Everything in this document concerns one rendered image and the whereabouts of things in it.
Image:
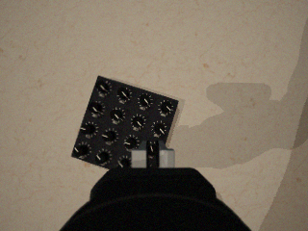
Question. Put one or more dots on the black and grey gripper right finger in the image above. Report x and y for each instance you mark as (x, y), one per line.
(165, 155)

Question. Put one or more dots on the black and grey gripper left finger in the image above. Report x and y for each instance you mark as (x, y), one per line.
(140, 156)

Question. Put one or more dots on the black knob box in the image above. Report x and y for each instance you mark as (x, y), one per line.
(124, 116)

